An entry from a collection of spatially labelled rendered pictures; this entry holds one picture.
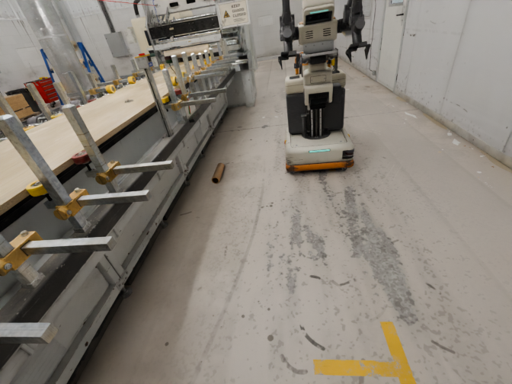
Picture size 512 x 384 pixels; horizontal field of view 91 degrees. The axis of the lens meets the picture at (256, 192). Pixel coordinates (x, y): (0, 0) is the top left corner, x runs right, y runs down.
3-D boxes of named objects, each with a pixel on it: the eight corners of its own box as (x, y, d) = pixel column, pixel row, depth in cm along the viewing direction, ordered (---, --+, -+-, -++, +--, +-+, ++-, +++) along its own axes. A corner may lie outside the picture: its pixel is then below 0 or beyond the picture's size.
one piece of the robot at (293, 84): (289, 136, 283) (283, 53, 236) (339, 131, 274) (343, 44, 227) (289, 149, 255) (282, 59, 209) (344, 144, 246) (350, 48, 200)
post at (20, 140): (92, 228, 103) (12, 113, 77) (87, 234, 100) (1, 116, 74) (84, 228, 104) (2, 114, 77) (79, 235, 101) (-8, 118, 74)
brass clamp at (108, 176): (124, 169, 124) (120, 160, 121) (109, 184, 113) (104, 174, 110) (113, 171, 125) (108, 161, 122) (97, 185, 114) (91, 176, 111)
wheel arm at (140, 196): (152, 197, 97) (148, 188, 94) (149, 203, 94) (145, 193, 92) (55, 205, 103) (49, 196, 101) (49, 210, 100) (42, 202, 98)
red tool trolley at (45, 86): (67, 101, 844) (52, 76, 799) (53, 108, 781) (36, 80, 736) (53, 104, 846) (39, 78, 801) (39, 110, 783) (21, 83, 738)
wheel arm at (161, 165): (175, 167, 117) (172, 159, 115) (172, 171, 115) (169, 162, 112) (92, 175, 124) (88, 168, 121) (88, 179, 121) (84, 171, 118)
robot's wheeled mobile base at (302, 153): (286, 145, 297) (284, 125, 283) (341, 139, 287) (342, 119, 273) (286, 174, 242) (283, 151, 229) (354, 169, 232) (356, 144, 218)
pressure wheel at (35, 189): (38, 212, 98) (19, 188, 92) (55, 200, 105) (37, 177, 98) (55, 212, 97) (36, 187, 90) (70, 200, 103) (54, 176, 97)
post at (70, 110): (126, 200, 126) (74, 103, 99) (123, 203, 123) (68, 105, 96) (120, 200, 126) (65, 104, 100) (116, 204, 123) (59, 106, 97)
